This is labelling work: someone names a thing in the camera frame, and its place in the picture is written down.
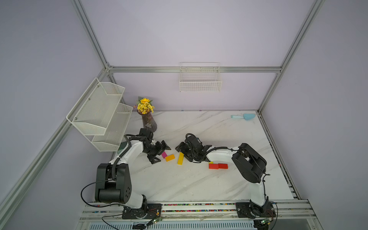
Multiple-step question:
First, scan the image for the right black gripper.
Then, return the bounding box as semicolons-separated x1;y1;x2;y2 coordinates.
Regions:
175;141;197;161

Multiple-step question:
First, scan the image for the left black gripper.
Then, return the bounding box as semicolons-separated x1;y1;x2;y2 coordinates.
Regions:
144;140;171;165

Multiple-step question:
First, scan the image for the yellow large block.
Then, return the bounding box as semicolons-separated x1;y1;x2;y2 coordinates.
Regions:
177;152;185;165

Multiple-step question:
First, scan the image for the orange block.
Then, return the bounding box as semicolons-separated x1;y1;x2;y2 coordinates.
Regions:
165;154;175;162

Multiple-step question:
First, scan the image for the red block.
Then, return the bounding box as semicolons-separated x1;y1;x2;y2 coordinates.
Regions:
218;163;229;169
209;163;219;170

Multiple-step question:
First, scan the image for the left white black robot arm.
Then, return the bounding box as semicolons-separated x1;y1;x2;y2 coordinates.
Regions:
80;131;171;209

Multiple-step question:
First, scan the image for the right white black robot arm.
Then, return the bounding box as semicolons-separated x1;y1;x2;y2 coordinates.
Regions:
175;141;269;209

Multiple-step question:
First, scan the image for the dark glass vase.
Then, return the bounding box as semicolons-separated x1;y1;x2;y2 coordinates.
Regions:
141;112;157;132

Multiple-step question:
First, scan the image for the yellow flower bouquet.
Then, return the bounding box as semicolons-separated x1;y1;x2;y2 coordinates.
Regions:
136;97;155;115

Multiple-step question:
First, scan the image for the lower white mesh shelf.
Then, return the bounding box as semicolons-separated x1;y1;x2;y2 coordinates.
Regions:
92;103;133;152

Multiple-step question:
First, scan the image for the white mesh shelf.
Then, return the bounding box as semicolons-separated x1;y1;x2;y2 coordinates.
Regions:
92;103;133;152
66;78;125;136

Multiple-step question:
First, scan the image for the teal scoop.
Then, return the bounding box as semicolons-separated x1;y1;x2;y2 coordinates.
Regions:
231;114;256;121

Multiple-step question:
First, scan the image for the upper white mesh shelf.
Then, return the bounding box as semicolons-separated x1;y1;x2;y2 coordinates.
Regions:
66;78;125;136

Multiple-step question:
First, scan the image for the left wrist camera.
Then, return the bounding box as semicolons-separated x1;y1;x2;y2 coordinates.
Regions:
139;128;155;144

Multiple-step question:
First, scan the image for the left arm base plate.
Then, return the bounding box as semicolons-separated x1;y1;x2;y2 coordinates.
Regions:
121;203;162;219

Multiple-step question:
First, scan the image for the white wire wall basket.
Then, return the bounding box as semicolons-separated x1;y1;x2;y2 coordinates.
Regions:
179;62;222;93

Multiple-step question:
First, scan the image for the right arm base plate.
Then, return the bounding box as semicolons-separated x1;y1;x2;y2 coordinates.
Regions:
235;201;276;219

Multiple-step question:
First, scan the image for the aluminium front rail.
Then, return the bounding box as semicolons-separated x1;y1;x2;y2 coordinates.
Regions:
80;199;317;222

